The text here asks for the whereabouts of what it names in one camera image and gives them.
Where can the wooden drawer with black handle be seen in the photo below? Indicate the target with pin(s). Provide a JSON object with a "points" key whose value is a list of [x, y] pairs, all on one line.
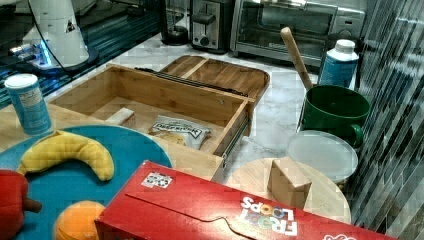
{"points": [[150, 94]]}

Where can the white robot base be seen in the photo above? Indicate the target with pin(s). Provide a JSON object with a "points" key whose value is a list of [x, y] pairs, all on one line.
{"points": [[55, 40]]}

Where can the snack bag in drawer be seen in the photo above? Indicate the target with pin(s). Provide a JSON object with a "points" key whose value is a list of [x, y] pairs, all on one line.
{"points": [[180, 131]]}

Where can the small white box in drawer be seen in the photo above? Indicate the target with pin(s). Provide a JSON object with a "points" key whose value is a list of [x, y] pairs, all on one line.
{"points": [[123, 117]]}

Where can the wooden serving tray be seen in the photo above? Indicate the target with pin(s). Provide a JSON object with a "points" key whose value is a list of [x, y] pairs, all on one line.
{"points": [[246, 81]]}

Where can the round wooden lid with knob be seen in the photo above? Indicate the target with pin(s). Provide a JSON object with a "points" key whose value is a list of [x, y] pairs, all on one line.
{"points": [[292, 183]]}

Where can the red Froot Loops box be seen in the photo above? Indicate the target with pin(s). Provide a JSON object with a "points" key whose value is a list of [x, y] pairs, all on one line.
{"points": [[159, 203]]}

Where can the black coffee maker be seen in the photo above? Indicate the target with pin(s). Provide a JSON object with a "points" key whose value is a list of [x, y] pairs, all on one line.
{"points": [[170, 13]]}

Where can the silver toaster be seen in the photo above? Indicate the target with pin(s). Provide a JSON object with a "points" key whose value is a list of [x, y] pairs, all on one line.
{"points": [[210, 25]]}

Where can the silver toaster oven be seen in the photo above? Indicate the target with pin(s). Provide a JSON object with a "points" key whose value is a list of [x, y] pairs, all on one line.
{"points": [[257, 24]]}

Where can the green mug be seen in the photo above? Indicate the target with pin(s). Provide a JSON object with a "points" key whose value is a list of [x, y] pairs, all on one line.
{"points": [[335, 110]]}

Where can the clear round plastic lid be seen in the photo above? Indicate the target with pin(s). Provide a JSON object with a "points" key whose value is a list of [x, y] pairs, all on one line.
{"points": [[325, 152]]}

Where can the blue canister white lid right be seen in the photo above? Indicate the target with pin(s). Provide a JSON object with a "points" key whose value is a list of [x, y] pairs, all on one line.
{"points": [[340, 64]]}

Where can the blue canister white lid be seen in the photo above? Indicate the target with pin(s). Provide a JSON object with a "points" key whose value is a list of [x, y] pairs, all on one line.
{"points": [[340, 64], [28, 102]]}

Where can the yellow plush banana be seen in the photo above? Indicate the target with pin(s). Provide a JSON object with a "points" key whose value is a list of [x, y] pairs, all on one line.
{"points": [[62, 146]]}

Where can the teal round plate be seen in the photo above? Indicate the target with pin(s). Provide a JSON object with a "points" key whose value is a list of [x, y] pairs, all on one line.
{"points": [[74, 181]]}

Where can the orange plush fruit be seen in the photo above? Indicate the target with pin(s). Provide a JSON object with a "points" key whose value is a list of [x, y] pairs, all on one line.
{"points": [[77, 221]]}

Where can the blue canister white lid left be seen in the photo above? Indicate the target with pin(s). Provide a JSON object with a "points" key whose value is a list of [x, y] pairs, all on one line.
{"points": [[28, 102]]}

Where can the red plush pepper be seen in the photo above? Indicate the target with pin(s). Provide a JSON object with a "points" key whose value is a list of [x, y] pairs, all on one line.
{"points": [[14, 202]]}

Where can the wooden rolling pin handle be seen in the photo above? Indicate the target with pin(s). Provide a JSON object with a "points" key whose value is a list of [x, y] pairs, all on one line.
{"points": [[296, 58]]}

